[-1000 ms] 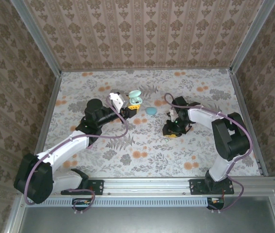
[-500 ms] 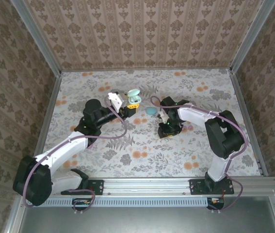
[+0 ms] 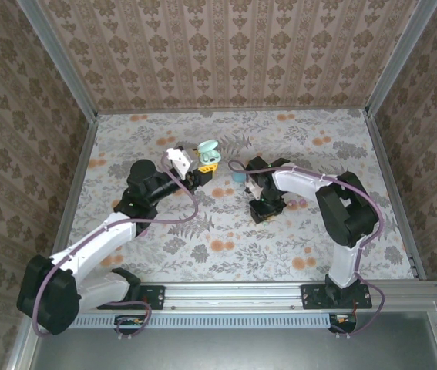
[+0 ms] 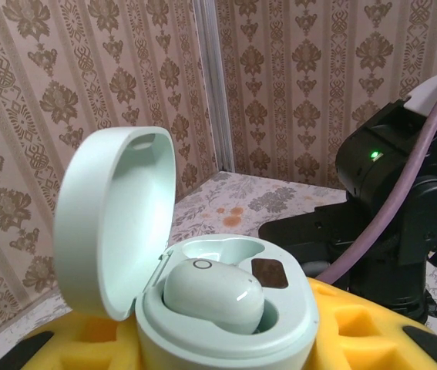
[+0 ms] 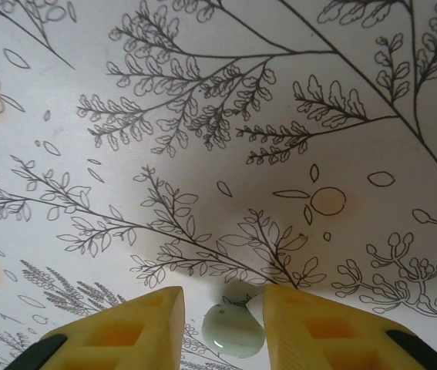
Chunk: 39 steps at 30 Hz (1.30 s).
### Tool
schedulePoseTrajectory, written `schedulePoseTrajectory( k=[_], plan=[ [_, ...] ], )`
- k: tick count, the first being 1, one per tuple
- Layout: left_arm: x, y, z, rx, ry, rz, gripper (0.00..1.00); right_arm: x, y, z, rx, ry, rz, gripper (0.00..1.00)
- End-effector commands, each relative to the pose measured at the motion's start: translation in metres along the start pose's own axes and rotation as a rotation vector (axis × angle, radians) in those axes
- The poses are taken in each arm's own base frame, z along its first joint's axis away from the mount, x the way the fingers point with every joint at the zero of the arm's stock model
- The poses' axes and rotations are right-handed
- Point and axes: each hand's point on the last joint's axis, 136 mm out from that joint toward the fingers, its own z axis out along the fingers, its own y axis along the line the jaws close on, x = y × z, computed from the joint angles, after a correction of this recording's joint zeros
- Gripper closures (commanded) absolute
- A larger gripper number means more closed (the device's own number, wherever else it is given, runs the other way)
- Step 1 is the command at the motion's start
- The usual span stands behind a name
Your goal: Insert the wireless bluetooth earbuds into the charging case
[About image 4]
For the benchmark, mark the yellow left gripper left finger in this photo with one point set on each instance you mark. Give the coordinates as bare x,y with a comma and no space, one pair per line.
98,347

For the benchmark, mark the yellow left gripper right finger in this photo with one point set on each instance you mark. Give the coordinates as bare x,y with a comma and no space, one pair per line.
364,339

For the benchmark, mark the mint green earbud charging case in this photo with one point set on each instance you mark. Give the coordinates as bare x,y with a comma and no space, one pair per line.
106,216

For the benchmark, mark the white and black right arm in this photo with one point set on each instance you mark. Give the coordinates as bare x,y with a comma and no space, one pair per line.
418,96

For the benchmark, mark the aluminium frame post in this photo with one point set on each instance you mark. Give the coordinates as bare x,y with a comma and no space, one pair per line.
216,77

